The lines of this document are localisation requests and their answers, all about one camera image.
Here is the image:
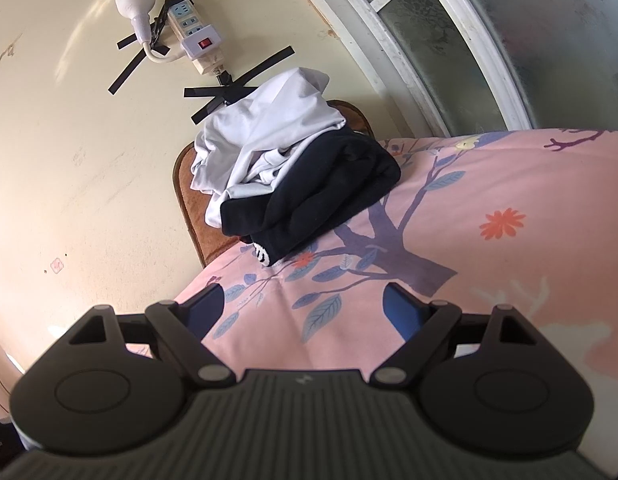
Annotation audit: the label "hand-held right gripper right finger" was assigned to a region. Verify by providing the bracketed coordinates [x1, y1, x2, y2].
[369, 281, 540, 389]

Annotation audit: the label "white framed frosted window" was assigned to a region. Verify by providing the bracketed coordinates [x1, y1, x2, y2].
[274, 0, 618, 137]

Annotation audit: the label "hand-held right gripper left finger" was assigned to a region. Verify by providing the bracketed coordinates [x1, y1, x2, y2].
[68, 284, 236, 389]

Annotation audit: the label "white garment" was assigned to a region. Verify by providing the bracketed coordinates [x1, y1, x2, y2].
[190, 66, 348, 228]

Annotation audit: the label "white power strip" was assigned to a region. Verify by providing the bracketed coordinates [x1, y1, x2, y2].
[166, 0, 226, 77]

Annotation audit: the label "pink floral bedsheet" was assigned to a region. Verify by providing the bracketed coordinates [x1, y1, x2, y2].
[174, 129, 618, 480]

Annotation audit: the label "black garment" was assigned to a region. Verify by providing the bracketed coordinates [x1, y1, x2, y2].
[220, 127, 402, 267]

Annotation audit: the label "black tape strips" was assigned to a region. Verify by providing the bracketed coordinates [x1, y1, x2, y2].
[108, 0, 296, 127]

